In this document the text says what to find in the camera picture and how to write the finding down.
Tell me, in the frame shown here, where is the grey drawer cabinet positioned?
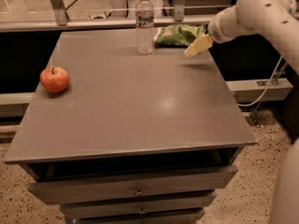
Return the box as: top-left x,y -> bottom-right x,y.
4,26 -> 258,224

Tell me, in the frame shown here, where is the clear plastic water bottle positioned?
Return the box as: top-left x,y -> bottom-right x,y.
135,0 -> 154,54

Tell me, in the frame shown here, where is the bottom grey drawer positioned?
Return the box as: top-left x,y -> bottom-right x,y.
78,208 -> 205,224

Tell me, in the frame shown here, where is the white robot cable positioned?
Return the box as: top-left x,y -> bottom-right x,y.
236,55 -> 284,108

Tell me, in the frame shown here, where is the grey metal railing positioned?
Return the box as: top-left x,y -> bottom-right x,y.
0,0 -> 236,33

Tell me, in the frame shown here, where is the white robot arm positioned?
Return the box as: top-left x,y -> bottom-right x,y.
184,0 -> 299,224

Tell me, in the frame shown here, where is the top grey drawer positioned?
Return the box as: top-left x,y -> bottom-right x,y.
29,165 -> 237,204

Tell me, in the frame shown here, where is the green jalapeno chip bag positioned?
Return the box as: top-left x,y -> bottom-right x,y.
154,24 -> 206,47

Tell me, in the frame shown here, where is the red apple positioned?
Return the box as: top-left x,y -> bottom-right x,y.
39,66 -> 69,93

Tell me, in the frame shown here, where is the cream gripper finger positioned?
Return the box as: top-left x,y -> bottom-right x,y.
184,34 -> 213,57

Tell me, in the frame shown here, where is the middle grey drawer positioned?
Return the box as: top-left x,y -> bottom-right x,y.
60,190 -> 216,218

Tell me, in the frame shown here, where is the grey drawer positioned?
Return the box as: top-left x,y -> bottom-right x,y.
60,190 -> 216,218
78,208 -> 205,224
29,165 -> 237,204

